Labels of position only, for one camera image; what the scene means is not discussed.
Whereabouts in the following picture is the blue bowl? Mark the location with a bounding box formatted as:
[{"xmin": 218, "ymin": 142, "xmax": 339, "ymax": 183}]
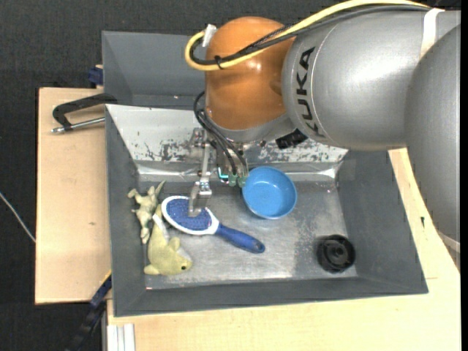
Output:
[{"xmin": 241, "ymin": 165, "xmax": 298, "ymax": 221}]

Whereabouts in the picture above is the pale wood flat board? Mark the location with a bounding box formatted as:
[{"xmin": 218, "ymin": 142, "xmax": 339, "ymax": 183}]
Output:
[{"xmin": 34, "ymin": 87, "xmax": 113, "ymax": 306}]

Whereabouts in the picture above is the black round lid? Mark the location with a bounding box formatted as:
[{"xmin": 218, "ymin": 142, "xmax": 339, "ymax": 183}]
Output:
[{"xmin": 315, "ymin": 233, "xmax": 357, "ymax": 274}]

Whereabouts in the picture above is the grey metal bin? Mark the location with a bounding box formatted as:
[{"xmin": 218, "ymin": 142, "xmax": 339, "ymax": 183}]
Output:
[{"xmin": 101, "ymin": 30, "xmax": 429, "ymax": 317}]

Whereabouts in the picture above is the black cylinder on white bracket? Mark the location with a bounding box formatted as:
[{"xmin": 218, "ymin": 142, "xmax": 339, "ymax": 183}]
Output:
[{"xmin": 274, "ymin": 127, "xmax": 307, "ymax": 150}]

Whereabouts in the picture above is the blue and white brush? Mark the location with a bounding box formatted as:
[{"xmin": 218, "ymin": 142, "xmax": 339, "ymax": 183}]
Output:
[{"xmin": 160, "ymin": 195, "xmax": 266, "ymax": 254}]

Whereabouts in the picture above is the pale green toy animal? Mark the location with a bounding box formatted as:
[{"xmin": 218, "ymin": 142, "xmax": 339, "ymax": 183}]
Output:
[{"xmin": 127, "ymin": 180, "xmax": 167, "ymax": 245}]

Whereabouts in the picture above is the green plush fish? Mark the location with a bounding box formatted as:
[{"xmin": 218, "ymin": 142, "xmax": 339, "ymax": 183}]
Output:
[{"xmin": 143, "ymin": 203, "xmax": 194, "ymax": 277}]

